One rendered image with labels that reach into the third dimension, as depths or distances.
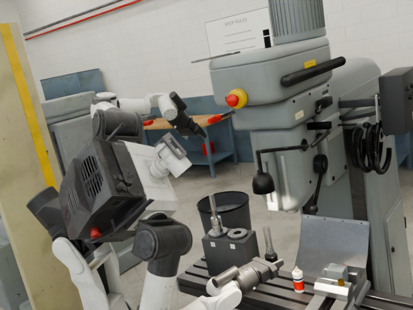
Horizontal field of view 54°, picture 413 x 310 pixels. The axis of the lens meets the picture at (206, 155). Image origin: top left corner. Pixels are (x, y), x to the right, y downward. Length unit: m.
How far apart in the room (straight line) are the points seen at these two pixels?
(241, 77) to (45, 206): 0.78
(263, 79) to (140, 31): 6.77
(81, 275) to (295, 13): 1.19
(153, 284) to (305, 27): 1.02
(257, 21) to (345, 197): 4.73
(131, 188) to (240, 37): 5.50
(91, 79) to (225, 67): 7.46
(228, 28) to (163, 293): 5.71
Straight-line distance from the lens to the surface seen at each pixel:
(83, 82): 8.56
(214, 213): 1.84
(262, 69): 1.23
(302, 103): 1.38
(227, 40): 6.67
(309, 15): 1.60
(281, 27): 1.61
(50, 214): 1.49
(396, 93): 1.53
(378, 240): 1.98
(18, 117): 2.72
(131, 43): 8.15
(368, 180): 1.85
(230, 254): 1.84
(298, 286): 1.74
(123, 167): 1.21
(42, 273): 2.89
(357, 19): 5.75
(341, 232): 1.95
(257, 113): 1.37
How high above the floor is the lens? 1.92
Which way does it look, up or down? 14 degrees down
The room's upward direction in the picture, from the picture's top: 11 degrees counter-clockwise
